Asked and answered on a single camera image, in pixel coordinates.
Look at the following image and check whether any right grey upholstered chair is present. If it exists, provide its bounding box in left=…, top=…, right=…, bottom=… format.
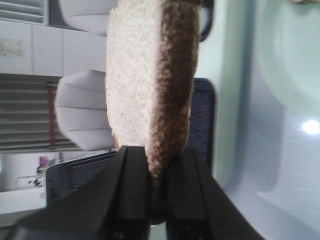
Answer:
left=48, top=0, right=117, bottom=36

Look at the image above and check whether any mint green breakfast maker base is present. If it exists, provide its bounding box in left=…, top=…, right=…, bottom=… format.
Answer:
left=195, top=0, right=320, bottom=240

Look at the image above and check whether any white cabinet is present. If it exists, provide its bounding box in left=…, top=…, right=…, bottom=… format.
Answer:
left=0, top=20, right=106, bottom=76

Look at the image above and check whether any mint green round plate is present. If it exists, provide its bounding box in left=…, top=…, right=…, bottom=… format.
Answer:
left=257, top=0, right=320, bottom=120

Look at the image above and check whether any left grey upholstered chair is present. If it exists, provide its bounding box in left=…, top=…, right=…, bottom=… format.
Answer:
left=54, top=70, right=115, bottom=151

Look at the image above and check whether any grey upholstered chair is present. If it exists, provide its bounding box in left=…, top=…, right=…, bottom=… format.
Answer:
left=48, top=0, right=117, bottom=36
left=54, top=70, right=115, bottom=151

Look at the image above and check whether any slice of bread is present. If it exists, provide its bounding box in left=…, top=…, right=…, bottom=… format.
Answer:
left=105, top=0, right=202, bottom=225

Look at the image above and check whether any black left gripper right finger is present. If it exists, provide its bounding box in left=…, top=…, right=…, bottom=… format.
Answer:
left=166, top=147, right=263, bottom=240

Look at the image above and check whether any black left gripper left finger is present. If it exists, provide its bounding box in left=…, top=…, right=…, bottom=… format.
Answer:
left=7, top=146, right=151, bottom=240

